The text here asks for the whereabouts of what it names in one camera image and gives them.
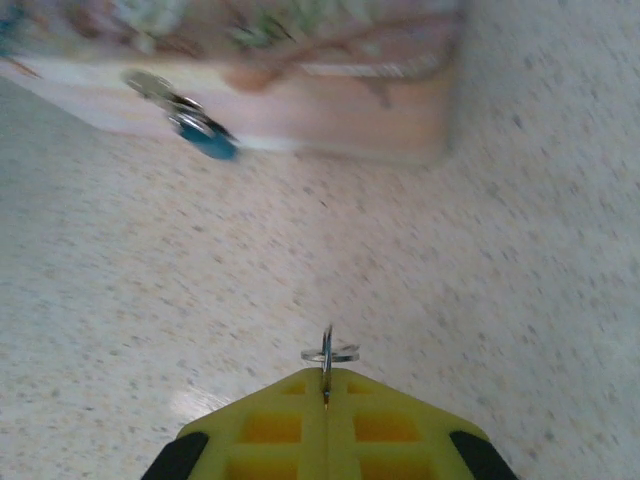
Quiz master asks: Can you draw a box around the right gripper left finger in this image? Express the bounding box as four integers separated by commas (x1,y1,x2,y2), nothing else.
142,368,330,480

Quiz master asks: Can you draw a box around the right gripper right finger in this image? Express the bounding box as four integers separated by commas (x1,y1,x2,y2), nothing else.
327,368,520,480

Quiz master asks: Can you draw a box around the silver key ring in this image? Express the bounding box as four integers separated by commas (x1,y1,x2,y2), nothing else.
300,343,362,364

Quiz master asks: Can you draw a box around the small silver key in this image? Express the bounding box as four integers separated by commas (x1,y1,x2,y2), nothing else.
319,323,335,409

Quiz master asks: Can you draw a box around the small blue padlock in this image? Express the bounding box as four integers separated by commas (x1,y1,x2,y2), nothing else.
163,92,242,163

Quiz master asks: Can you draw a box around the pink illustrated tin box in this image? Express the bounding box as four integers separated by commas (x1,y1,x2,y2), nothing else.
0,0,467,167

